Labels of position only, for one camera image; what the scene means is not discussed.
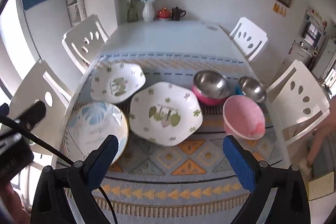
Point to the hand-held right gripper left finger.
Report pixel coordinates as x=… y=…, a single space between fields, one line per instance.
x=103 y=161

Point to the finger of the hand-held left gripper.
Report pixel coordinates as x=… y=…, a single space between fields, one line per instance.
x=31 y=113

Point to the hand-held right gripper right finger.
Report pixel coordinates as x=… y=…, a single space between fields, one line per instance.
x=240 y=163

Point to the blue leaf gold-rimmed bowl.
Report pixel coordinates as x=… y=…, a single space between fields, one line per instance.
x=89 y=132

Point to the pink plastic bowl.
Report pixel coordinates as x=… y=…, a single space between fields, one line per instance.
x=241 y=116

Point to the large white floral plate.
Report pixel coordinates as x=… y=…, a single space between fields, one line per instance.
x=162 y=130

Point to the small white floral plate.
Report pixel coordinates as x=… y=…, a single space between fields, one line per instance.
x=118 y=94

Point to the blue steel bowl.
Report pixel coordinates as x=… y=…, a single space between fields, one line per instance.
x=252 y=90

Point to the pink steel bowl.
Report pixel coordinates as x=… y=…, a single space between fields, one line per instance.
x=210 y=85

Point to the person's left hand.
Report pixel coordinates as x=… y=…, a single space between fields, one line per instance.
x=11 y=205

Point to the white dining chair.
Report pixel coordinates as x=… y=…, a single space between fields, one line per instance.
x=288 y=77
x=253 y=31
x=77 y=43
x=34 y=87

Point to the patterned blue woven table mat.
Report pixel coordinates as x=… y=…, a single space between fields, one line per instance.
x=170 y=187

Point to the white refrigerator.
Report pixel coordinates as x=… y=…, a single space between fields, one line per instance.
x=44 y=29

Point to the glass vase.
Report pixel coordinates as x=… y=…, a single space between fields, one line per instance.
x=132 y=12

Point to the cluttered shelf unit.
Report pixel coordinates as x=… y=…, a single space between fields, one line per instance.
x=312 y=32

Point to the white ribbed vase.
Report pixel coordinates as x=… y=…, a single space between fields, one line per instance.
x=148 y=11

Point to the red lidded pot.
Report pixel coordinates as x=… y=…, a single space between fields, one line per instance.
x=164 y=13

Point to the dark brown teapot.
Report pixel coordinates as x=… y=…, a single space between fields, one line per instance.
x=177 y=14

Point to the white wall rack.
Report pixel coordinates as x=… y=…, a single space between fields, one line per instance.
x=78 y=3

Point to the yellow wall hooks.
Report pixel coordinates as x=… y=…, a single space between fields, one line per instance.
x=279 y=8

